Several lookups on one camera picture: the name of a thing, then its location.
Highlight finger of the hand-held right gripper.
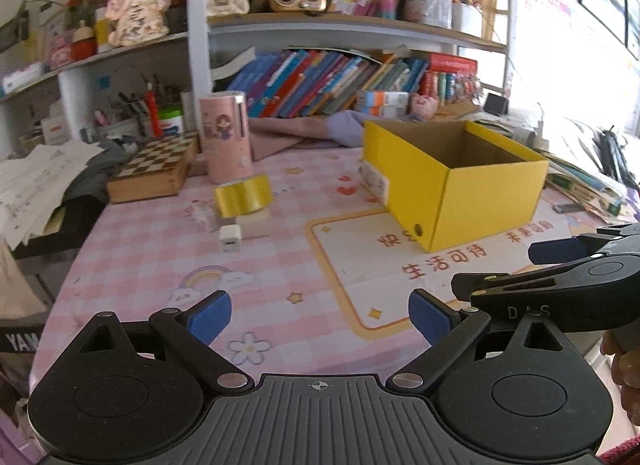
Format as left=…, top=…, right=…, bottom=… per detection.
left=451, top=257, right=593, bottom=303
left=529, top=222, right=640, bottom=266

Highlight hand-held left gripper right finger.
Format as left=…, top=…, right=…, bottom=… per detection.
left=386, top=289, right=586, bottom=392

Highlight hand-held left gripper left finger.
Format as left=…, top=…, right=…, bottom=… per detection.
left=55, top=290, right=253, bottom=392

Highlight yellow cardboard box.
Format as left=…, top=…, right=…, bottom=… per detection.
left=361, top=120, right=551, bottom=252

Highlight white charger plug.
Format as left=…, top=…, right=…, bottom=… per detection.
left=219, top=225, right=244, bottom=252

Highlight clear plastic wrapper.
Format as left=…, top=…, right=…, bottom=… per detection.
left=190, top=201, right=217, bottom=232

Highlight cream white eraser block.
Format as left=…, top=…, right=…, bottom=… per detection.
left=235, top=208, right=272, bottom=238

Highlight gold tape roll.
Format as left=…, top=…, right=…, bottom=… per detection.
left=214, top=176, right=273, bottom=218

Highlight person's right forearm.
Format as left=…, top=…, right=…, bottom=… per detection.
left=597, top=435, right=640, bottom=465

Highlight person's right hand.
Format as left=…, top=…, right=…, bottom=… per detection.
left=601, top=331, right=640, bottom=426

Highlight pile of books and papers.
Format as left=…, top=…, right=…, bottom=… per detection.
left=470, top=110, right=640, bottom=226

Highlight pink checkered tablecloth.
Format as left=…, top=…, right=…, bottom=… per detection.
left=30, top=142, right=640, bottom=386

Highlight small black box device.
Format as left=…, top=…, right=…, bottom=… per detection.
left=484, top=94, right=510, bottom=117

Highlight wooden chess board box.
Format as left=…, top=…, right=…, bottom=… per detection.
left=106, top=131, right=200, bottom=204

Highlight pink cartoon cylinder canister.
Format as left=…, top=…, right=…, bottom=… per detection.
left=199, top=92, right=252, bottom=185

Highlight dark grey cloth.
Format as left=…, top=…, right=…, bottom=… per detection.
left=62, top=142, right=136, bottom=203

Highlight colourful figure cards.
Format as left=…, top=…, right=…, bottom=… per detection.
left=455, top=75, right=483, bottom=101

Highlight pink pig plush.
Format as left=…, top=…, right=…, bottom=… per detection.
left=410, top=94, right=441, bottom=122

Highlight black printed bag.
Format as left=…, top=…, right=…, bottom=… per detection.
left=0, top=315, right=51, bottom=358

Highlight purple cloth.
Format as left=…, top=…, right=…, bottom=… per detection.
left=247, top=110, right=426, bottom=161

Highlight beige cloth bag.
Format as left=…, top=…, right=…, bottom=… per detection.
left=0, top=240, right=51, bottom=321

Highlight white jar green lid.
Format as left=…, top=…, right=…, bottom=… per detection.
left=157, top=108, right=186, bottom=136

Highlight red thick book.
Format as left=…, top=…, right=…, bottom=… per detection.
left=429, top=52, right=479, bottom=76

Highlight cup of pens and brushes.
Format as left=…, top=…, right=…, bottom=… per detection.
left=95, top=72, right=151, bottom=141

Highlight white printed paper sheets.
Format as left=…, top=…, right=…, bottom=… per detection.
left=0, top=140, right=103, bottom=251

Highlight white box red label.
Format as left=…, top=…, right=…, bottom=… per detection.
left=42, top=115, right=68, bottom=143

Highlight white storage box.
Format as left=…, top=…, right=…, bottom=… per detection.
left=452, top=2, right=483, bottom=38

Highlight row of colourful books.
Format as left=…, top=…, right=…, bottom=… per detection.
left=227, top=48, right=431, bottom=118

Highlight white open book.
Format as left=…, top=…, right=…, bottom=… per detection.
left=210, top=48, right=258, bottom=81

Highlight box of tubes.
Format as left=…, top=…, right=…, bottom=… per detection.
left=405, top=0, right=453, bottom=28

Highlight white wooden bookshelf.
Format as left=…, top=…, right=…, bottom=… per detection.
left=0, top=0, right=516, bottom=156

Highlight red round toy figure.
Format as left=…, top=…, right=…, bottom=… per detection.
left=70, top=20, right=97, bottom=61

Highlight pink floral doll figurine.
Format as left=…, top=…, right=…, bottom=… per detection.
left=104, top=0, right=172, bottom=47

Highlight black strap bundle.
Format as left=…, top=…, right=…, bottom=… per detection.
left=597, top=130, right=632, bottom=187

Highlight wall poster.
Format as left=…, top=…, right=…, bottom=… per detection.
left=522, top=0, right=573, bottom=23

